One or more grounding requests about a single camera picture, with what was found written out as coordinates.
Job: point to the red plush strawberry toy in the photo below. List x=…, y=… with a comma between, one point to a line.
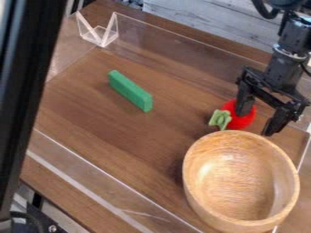
x=226, y=119

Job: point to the clear acrylic corner bracket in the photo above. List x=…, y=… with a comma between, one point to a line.
x=98, y=35

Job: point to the black aluminium frame post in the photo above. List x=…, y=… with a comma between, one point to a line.
x=29, y=34

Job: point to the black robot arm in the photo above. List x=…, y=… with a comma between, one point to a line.
x=274, y=85

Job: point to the black clamp with cable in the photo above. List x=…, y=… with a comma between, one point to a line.
x=31, y=220

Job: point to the green rectangular block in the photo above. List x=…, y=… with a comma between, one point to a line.
x=131, y=91

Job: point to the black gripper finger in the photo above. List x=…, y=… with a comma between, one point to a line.
x=277, y=122
x=245, y=99

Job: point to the clear acrylic table barrier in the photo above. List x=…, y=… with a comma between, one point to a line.
x=103, y=160

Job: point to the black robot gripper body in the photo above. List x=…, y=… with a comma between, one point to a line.
x=273, y=95

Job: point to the wooden bowl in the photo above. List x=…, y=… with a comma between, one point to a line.
x=241, y=182

